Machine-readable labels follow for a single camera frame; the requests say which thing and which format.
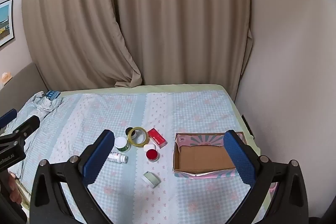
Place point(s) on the white lid green jar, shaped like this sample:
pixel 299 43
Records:
pixel 121 142

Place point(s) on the wall poster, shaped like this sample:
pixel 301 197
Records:
pixel 5 23

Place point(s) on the round red jar lid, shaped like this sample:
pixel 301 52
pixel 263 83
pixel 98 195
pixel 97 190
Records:
pixel 152 155

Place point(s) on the pink printed cardboard box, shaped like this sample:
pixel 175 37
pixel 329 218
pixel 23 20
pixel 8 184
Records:
pixel 202 158

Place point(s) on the pale green bed sheet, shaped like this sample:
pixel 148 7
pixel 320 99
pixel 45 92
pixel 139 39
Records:
pixel 157 87

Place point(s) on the grey headboard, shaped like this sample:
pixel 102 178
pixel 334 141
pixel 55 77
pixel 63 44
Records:
pixel 23 82

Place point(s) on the small orange object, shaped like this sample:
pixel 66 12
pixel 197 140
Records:
pixel 6 77

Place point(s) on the small white cap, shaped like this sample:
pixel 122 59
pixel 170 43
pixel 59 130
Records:
pixel 149 147

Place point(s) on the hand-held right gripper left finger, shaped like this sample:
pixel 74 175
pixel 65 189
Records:
pixel 98 158

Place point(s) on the white bottle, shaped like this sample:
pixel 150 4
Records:
pixel 118 158

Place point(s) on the person's left hand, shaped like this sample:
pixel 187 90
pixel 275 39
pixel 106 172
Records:
pixel 14 188

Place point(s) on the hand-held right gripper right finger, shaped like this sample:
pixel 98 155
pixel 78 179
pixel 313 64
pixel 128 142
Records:
pixel 239 158

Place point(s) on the crumpled light blue cloth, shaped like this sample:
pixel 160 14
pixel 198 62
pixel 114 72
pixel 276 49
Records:
pixel 42 106

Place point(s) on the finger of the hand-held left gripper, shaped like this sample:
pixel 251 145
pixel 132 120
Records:
pixel 27 125
pixel 8 117

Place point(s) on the beige curtain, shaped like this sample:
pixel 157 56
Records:
pixel 181 16
pixel 73 16

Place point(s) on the red box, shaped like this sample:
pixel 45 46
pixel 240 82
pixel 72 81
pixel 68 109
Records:
pixel 157 138

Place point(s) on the black lid jar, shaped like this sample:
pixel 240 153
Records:
pixel 128 130

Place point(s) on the printed blue pink blanket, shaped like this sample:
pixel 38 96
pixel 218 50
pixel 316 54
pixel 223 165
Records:
pixel 162 200

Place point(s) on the blue checked cloth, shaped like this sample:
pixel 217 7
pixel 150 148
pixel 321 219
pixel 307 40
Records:
pixel 53 95

